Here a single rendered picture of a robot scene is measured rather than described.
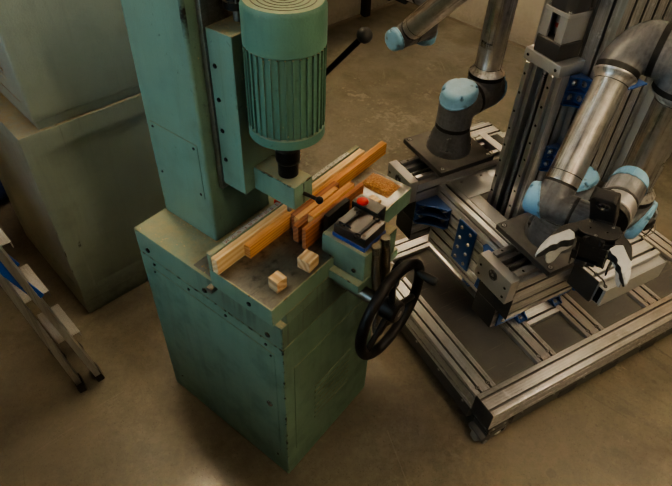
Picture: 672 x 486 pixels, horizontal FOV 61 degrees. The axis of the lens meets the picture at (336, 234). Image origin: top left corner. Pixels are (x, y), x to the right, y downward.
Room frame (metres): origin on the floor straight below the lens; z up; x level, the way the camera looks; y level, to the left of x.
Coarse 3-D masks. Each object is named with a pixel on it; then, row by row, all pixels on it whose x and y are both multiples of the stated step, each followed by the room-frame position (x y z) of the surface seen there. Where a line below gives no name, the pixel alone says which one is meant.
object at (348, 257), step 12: (396, 228) 1.08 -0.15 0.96; (324, 240) 1.04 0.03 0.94; (336, 240) 1.02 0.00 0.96; (336, 252) 1.02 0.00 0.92; (348, 252) 1.00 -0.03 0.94; (360, 252) 0.99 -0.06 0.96; (372, 252) 0.99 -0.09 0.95; (336, 264) 1.02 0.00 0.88; (348, 264) 1.00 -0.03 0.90; (360, 264) 0.98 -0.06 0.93; (360, 276) 0.97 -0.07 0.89
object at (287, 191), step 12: (264, 168) 1.16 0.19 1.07; (276, 168) 1.16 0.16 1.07; (264, 180) 1.14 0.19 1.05; (276, 180) 1.12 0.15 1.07; (288, 180) 1.11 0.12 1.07; (300, 180) 1.12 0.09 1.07; (264, 192) 1.14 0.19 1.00; (276, 192) 1.12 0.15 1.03; (288, 192) 1.09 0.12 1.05; (300, 192) 1.10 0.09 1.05; (288, 204) 1.09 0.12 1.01; (300, 204) 1.10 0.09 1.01
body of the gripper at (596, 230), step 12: (624, 216) 0.84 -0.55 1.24; (588, 228) 0.79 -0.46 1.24; (600, 228) 0.79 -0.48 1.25; (612, 228) 0.79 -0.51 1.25; (624, 228) 0.83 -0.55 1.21; (588, 240) 0.77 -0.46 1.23; (600, 240) 0.76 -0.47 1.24; (612, 240) 0.76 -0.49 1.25; (576, 252) 0.78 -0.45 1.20; (588, 252) 0.77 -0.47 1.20; (600, 252) 0.76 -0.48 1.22; (576, 264) 0.77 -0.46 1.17; (588, 264) 0.76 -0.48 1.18; (600, 264) 0.75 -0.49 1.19
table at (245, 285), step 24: (408, 192) 1.31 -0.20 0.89; (288, 240) 1.08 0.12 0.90; (240, 264) 0.98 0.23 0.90; (264, 264) 0.99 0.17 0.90; (288, 264) 0.99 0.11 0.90; (240, 288) 0.91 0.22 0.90; (264, 288) 0.91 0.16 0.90; (288, 288) 0.91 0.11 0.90; (312, 288) 0.96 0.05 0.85; (360, 288) 0.96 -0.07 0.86; (264, 312) 0.85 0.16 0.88; (288, 312) 0.89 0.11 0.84
